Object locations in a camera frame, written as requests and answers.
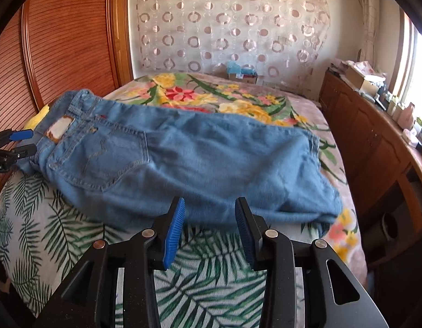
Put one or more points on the floral blanket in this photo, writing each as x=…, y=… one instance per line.
x=231, y=92

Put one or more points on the pink printed bag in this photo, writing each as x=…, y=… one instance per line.
x=362, y=65

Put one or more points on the small cardboard box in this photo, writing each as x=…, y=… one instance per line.
x=245, y=78

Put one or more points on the blue plastic bag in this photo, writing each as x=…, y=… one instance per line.
x=236, y=66

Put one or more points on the circle-patterned sheer curtain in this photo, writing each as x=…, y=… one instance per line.
x=214, y=24

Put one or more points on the beige cardboard box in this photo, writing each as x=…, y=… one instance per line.
x=356, y=77

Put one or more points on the long wooden cabinet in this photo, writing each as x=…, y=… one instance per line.
x=361, y=136

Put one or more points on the wooden slatted headboard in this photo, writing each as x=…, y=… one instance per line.
x=67, y=41

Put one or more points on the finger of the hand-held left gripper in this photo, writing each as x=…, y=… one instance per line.
x=23, y=151
x=21, y=134

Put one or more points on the beige window curtain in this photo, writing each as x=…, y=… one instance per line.
x=368, y=24

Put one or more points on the bright window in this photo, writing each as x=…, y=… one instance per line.
x=419, y=61

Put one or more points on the leaf-print bedsheet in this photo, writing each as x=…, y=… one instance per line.
x=43, y=229

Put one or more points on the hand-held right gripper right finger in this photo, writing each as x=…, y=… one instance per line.
x=245, y=232

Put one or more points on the light blue jeans pants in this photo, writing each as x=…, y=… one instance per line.
x=197, y=150

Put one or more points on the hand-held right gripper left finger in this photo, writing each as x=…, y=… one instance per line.
x=175, y=232

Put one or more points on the black trash bin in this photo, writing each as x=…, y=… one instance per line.
x=381, y=242

